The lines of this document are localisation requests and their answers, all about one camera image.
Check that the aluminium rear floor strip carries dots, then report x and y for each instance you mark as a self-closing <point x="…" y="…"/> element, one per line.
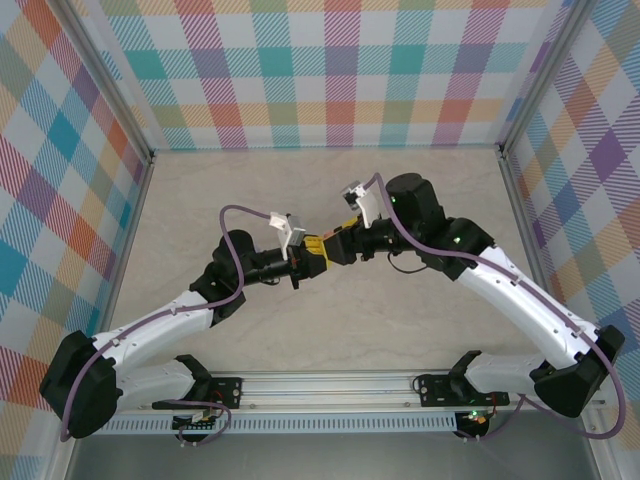
<point x="325" y="148"/>

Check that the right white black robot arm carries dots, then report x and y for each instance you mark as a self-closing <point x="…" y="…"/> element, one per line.
<point x="525" y="310"/>

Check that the aluminium corner post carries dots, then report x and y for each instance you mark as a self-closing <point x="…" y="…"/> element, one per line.
<point x="536" y="75"/>
<point x="110" y="85"/>

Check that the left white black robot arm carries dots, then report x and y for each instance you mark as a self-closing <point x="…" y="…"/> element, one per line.
<point x="150" y="330"/>

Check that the aluminium side floor rail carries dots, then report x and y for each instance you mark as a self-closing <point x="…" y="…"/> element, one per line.
<point x="523" y="215"/>
<point x="134" y="215"/>

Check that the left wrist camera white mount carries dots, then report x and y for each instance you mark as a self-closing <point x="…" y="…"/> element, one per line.
<point x="290" y="227"/>

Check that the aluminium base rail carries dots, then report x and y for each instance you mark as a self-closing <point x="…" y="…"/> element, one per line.
<point x="325" y="390"/>

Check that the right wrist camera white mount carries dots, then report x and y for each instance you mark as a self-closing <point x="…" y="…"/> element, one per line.
<point x="369" y="205"/>

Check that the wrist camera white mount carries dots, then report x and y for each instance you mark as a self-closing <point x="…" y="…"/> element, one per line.
<point x="290" y="227"/>
<point x="369" y="205"/>

